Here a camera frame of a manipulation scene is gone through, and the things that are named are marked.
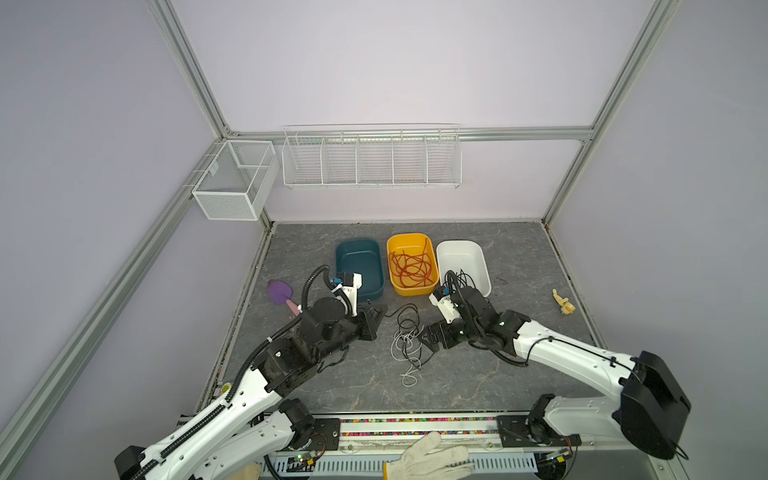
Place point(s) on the long white wire basket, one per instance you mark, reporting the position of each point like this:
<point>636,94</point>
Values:
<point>406,155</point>

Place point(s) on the small white mesh basket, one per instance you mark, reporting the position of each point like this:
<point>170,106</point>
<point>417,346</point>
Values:
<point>237,181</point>

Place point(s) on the beige toy figure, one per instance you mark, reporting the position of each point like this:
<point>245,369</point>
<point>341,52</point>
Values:
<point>564,303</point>

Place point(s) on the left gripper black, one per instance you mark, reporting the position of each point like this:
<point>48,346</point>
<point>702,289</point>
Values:
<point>370,324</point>

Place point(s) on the teal plastic bin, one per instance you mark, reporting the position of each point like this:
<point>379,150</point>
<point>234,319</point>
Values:
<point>363,256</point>

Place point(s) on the purple pink scoop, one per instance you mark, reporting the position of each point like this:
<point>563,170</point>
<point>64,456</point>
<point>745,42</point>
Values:
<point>280,293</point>

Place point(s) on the white plastic bin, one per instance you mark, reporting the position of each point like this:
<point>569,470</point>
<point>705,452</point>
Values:
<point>464,256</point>

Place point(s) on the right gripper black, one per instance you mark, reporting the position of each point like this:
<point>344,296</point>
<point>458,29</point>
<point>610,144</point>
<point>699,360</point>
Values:
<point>442,328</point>

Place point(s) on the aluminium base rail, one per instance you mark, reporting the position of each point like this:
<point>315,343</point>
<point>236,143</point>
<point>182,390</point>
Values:
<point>488,432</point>

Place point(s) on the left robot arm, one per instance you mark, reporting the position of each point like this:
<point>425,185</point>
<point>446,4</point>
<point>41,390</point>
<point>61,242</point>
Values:
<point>256,416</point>

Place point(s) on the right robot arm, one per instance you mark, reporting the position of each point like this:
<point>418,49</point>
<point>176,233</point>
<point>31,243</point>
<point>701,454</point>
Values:
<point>639,399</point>

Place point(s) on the yellow plastic bin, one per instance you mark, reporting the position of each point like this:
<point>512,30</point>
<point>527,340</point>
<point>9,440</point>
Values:
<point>412,264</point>

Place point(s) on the white work glove centre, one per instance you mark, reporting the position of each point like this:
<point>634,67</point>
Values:
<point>427,459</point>

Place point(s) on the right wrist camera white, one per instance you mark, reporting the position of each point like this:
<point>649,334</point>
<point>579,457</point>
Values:
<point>440,298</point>

